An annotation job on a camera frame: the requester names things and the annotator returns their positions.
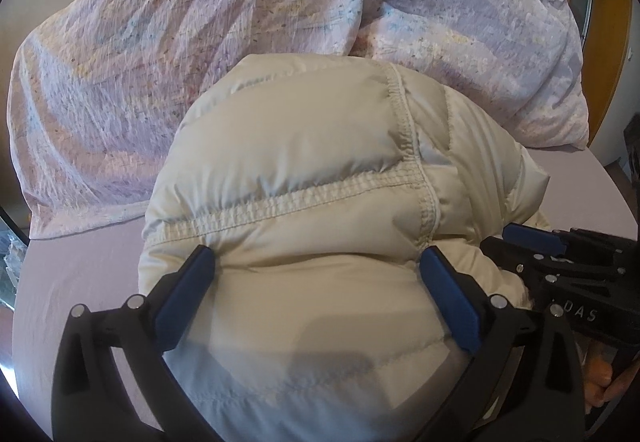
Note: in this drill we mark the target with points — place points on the person's right hand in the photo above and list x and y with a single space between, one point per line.
599 385

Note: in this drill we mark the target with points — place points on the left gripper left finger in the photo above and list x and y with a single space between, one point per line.
89 399

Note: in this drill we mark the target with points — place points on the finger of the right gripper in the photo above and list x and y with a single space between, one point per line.
540 241
516 259

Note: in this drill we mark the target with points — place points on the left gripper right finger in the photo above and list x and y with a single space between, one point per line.
523 382

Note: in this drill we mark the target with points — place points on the pink floral duvet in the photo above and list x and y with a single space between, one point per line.
97 90

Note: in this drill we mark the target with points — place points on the wooden door frame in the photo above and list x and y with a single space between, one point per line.
605 37

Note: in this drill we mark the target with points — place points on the lavender bed sheet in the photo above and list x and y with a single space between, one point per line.
99 267

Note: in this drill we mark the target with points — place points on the beige puffer jacket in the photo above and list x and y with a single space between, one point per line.
318 181

